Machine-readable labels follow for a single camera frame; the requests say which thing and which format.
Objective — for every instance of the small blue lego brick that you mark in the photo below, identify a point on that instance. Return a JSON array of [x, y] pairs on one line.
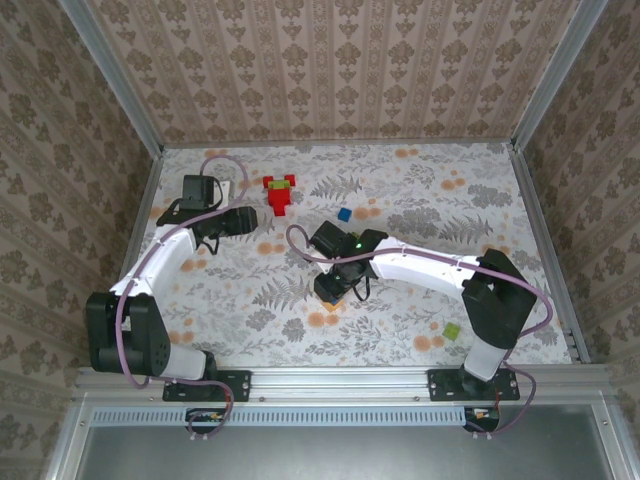
[[344, 214]]

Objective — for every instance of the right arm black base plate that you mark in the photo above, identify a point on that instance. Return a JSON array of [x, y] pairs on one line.
[[442, 387]]

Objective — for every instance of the small lime green lego brick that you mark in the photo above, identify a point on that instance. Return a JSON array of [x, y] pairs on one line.
[[451, 331]]

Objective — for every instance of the black wiring board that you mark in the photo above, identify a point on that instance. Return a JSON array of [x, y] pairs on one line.
[[205, 417], [482, 417]]

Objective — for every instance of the red lego brick stack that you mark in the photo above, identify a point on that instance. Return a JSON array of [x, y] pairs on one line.
[[280, 198]]

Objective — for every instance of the small orange lego brick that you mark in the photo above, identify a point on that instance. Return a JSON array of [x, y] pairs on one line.
[[334, 307]]

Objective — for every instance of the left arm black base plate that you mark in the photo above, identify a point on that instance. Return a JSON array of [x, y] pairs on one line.
[[235, 385]]

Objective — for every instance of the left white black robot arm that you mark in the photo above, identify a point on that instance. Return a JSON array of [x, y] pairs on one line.
[[155, 260]]

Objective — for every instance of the grey metal plate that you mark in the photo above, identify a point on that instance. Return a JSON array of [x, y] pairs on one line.
[[350, 455]]

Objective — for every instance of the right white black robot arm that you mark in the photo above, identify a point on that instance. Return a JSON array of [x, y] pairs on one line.
[[425, 267]]

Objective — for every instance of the aluminium corner post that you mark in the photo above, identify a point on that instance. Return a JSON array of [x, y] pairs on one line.
[[555, 75], [112, 75]]

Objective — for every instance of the floral patterned table cover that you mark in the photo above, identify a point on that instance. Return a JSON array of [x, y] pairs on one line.
[[350, 160]]

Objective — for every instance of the small red lego brick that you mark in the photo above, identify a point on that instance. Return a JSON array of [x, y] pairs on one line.
[[289, 179]]

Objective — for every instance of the aluminium back frame rail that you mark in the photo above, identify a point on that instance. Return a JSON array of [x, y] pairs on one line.
[[340, 144]]

